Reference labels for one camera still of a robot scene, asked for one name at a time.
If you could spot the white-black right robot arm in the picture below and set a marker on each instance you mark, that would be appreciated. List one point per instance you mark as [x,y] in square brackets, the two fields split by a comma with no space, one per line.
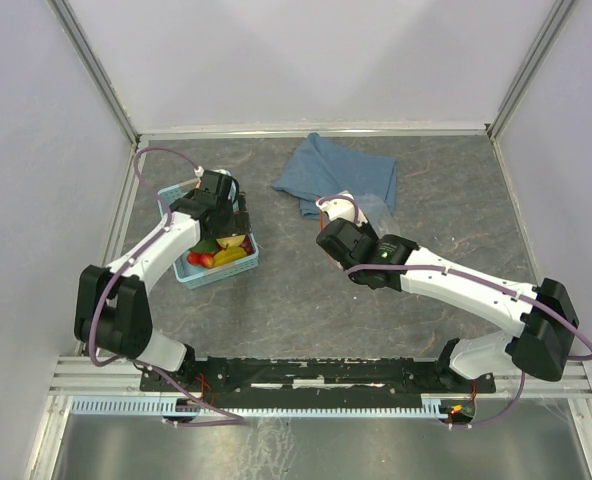
[535,323]

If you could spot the aluminium frame post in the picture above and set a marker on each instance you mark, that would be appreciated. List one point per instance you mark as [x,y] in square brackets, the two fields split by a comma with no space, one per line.
[73,29]
[536,55]

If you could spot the green toy leaves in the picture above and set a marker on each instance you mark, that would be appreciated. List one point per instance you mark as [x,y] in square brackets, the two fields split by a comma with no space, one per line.
[207,246]

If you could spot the light blue plastic basket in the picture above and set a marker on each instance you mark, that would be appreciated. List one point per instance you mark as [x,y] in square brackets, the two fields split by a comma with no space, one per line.
[226,265]

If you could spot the purple toy grapes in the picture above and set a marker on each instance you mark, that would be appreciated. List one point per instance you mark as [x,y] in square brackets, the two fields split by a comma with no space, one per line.
[247,245]

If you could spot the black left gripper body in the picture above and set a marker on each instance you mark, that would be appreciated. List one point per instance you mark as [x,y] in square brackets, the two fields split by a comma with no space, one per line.
[230,223]

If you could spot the yellow toy pear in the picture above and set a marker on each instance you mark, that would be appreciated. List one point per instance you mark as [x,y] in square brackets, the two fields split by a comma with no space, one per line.
[231,241]

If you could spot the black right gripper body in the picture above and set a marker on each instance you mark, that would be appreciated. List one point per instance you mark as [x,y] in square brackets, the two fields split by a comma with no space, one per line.
[364,229]

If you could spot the yellow toy starfruit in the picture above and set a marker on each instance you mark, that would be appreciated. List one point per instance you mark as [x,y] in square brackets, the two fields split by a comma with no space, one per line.
[228,255]

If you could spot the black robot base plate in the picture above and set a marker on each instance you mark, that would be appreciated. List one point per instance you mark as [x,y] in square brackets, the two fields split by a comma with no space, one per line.
[299,384]

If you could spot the aluminium frame post right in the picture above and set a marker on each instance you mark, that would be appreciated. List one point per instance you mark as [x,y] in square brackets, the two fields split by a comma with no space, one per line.
[536,55]

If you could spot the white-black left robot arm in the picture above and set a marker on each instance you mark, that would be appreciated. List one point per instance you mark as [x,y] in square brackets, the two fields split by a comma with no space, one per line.
[112,308]

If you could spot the aluminium frame post left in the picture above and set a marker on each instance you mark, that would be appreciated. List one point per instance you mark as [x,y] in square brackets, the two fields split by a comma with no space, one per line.
[73,29]

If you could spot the red toy strawberry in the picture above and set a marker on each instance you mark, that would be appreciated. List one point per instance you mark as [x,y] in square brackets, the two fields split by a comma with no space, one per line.
[195,259]
[206,260]

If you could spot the clear zip bag orange zipper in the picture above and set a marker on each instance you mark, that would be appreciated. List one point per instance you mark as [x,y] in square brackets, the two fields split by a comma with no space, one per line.
[378,214]

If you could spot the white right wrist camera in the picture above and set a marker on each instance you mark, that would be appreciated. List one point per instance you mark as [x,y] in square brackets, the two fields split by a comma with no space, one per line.
[341,206]

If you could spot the blue folded cloth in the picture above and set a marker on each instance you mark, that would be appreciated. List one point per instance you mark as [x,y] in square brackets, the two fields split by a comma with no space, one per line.
[320,168]

